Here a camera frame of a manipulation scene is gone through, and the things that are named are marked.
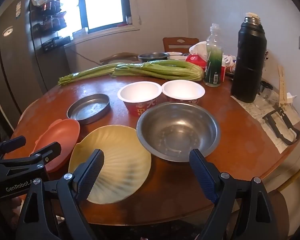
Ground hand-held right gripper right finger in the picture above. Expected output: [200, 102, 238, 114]
[189, 149, 278, 240]

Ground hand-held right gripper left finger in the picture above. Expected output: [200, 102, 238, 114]
[16, 149, 105, 240]

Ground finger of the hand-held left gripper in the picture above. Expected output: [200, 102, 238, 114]
[0, 135, 27, 155]
[0, 142, 62, 168]

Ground orange plastic plate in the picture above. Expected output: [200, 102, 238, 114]
[30, 119, 81, 173]

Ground yellow shell-shaped plate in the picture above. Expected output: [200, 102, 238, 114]
[68, 125, 152, 205]

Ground large steel bowl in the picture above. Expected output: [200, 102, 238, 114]
[136, 102, 221, 162]

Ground round metal plate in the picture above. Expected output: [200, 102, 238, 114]
[66, 94, 111, 125]

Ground red paper bowl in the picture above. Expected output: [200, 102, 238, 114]
[117, 81, 163, 117]
[161, 80, 206, 105]

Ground printed paper sheet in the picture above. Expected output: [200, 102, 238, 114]
[231, 95, 300, 154]

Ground grey refrigerator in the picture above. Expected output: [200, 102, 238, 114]
[0, 0, 73, 130]

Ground long celery bunch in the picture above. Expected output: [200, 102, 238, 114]
[58, 62, 125, 86]

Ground yellow tube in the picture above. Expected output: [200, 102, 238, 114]
[277, 160, 300, 193]

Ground clear glass cup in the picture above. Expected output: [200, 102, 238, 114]
[255, 80, 280, 108]

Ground clear bottle green label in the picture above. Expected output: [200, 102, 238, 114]
[203, 23, 224, 87]

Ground thick celery bunch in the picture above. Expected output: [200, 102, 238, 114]
[111, 60, 205, 82]

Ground red tissue packet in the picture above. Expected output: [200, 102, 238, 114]
[185, 41, 208, 70]

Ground white jar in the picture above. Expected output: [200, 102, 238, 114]
[223, 55, 237, 67]

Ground wooden chopsticks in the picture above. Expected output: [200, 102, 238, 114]
[277, 65, 289, 110]

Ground wooden armchair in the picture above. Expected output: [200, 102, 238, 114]
[99, 52, 140, 65]

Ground black thermos flask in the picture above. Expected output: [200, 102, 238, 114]
[230, 12, 268, 103]

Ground steel pot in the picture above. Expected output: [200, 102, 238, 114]
[137, 52, 170, 63]

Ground wooden high-back chair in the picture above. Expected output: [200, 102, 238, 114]
[162, 37, 199, 53]

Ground window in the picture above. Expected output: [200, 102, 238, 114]
[39, 0, 140, 34]

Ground wall cable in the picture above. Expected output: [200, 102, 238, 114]
[72, 47, 100, 64]

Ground black wire snack rack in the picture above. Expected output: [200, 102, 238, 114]
[31, 0, 72, 53]

